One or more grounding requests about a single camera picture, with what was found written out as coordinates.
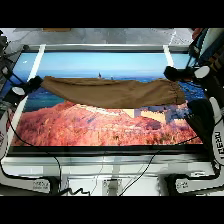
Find black cable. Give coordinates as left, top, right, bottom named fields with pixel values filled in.
left=119, top=134, right=202, bottom=197
left=59, top=186, right=92, bottom=197
left=6, top=109, right=63, bottom=188

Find brown trousers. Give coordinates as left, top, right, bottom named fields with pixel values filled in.
left=39, top=75, right=187, bottom=110

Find heap of clothes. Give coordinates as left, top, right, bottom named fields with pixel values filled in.
left=187, top=27, right=224, bottom=78

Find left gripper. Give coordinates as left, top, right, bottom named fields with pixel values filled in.
left=28, top=75, right=44, bottom=93

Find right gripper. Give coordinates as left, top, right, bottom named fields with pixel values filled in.
left=163, top=65, right=185, bottom=81

